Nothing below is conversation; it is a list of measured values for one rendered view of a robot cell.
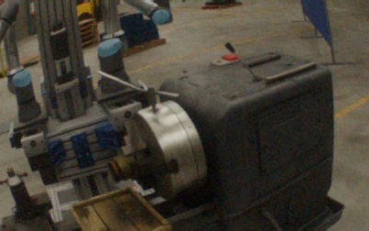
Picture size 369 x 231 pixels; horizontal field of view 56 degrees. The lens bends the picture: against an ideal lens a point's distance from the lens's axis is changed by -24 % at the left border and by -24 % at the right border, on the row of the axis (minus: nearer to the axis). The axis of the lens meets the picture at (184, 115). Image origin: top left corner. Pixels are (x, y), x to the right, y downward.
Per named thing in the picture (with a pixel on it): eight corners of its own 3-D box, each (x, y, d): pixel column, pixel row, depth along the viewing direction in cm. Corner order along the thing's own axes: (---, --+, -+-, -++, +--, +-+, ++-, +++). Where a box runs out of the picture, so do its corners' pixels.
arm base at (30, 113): (19, 115, 194) (15, 98, 191) (41, 108, 198) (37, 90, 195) (17, 125, 181) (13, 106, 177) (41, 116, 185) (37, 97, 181)
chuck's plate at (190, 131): (168, 163, 172) (157, 88, 157) (210, 203, 146) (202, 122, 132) (159, 167, 170) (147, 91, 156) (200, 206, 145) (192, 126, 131)
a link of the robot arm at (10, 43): (14, 100, 187) (-1, 4, 168) (8, 96, 198) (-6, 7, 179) (31, 92, 194) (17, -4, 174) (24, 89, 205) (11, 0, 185)
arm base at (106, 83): (99, 88, 207) (95, 69, 204) (127, 79, 211) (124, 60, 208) (103, 95, 194) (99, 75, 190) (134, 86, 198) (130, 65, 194)
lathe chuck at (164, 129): (159, 167, 170) (147, 91, 156) (200, 206, 145) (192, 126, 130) (139, 174, 167) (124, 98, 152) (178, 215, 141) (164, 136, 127)
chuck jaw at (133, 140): (152, 148, 151) (138, 117, 154) (155, 144, 147) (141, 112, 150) (123, 159, 147) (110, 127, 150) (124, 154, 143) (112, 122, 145)
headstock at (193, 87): (280, 125, 205) (270, 47, 191) (339, 152, 164) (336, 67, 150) (169, 171, 182) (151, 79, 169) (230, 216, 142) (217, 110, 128)
